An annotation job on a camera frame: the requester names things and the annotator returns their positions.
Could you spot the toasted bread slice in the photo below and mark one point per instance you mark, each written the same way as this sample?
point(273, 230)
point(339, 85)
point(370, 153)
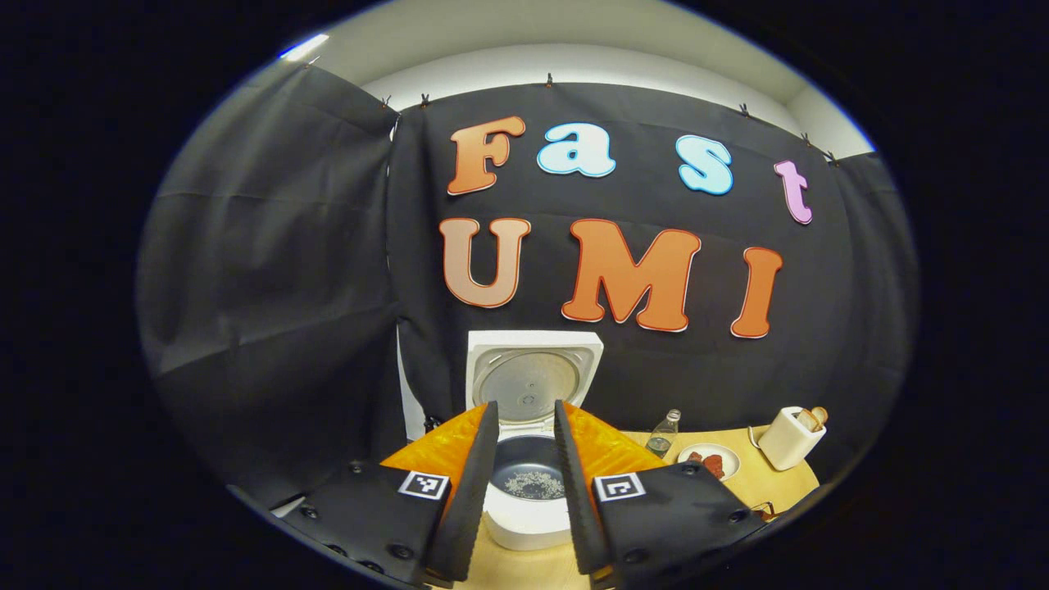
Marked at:
point(820, 415)
point(808, 421)

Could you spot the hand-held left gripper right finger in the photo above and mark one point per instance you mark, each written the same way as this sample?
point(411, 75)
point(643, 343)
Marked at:
point(574, 492)

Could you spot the white round plate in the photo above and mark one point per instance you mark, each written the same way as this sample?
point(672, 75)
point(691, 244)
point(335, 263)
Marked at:
point(729, 459)

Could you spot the black backdrop cloth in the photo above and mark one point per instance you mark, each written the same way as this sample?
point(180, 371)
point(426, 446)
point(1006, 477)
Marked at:
point(328, 246)

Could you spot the clear plastic water bottle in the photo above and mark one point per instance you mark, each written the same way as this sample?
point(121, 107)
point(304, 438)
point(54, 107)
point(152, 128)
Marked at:
point(662, 442)

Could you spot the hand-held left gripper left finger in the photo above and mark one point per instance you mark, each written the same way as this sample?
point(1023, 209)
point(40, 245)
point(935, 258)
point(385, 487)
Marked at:
point(475, 492)

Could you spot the white toaster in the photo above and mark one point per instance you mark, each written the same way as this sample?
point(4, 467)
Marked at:
point(787, 442)

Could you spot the white rice grains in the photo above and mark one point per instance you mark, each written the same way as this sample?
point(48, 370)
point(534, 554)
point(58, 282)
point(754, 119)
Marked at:
point(533, 485)

